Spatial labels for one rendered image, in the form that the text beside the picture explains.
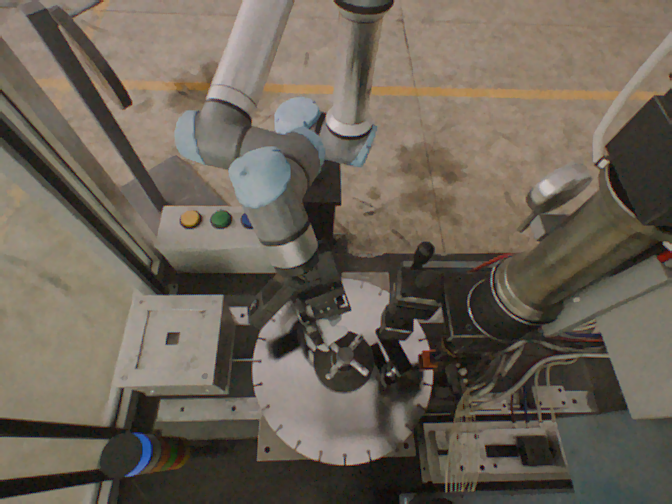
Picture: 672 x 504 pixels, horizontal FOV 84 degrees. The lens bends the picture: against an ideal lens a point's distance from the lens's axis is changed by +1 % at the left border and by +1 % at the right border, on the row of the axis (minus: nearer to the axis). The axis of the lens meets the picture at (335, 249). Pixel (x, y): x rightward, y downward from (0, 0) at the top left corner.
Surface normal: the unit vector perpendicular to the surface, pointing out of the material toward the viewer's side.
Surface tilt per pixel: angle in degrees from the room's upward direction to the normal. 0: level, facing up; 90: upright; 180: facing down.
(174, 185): 0
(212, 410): 0
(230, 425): 0
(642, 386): 90
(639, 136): 90
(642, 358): 90
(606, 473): 90
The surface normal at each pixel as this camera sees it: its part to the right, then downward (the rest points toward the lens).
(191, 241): 0.04, -0.47
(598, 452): -1.00, 0.00
